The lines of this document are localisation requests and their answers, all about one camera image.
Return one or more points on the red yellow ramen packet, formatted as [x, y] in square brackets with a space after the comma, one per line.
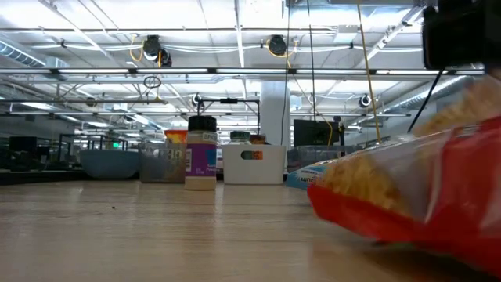
[450, 203]

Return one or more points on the blue yellow ramen packet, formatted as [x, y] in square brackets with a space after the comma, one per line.
[307, 176]

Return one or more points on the small orange brown snack packet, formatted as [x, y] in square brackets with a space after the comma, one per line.
[259, 139]

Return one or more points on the green-lid spice jar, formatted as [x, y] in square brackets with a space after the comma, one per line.
[239, 137]

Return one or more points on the black-lid purple-label spice jar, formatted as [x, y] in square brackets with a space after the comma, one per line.
[201, 150]

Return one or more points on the black monitor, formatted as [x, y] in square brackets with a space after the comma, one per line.
[313, 133]

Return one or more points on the gray plastic bin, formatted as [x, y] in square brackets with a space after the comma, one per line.
[313, 154]
[156, 168]

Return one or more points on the white plastic bin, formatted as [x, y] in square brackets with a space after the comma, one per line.
[235, 168]

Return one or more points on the blue bowl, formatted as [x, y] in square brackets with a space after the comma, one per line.
[109, 162]

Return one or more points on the dark background desks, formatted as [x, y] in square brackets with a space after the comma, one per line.
[23, 152]

